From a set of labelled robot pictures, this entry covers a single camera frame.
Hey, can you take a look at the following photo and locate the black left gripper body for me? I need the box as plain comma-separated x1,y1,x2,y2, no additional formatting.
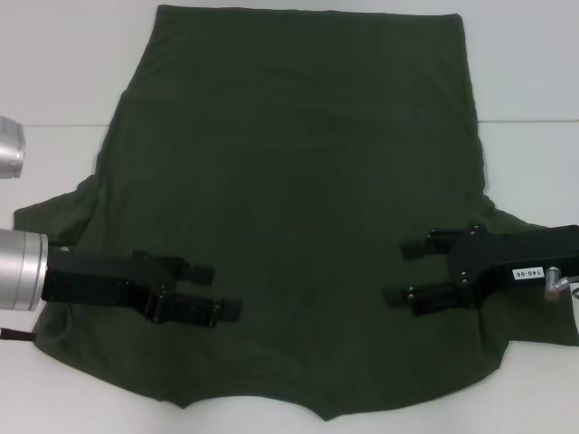
43,250,191,325

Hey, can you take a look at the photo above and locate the dark left arm cable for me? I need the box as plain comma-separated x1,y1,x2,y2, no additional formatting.
0,328,35,343

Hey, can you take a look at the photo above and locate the silver right cable connector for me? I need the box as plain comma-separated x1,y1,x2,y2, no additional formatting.
545,266,574,300

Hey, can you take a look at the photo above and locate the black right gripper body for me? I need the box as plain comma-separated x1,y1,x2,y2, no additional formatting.
446,224,579,309

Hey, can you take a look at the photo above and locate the dark green t-shirt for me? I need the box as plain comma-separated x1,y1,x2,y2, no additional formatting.
12,3,566,422

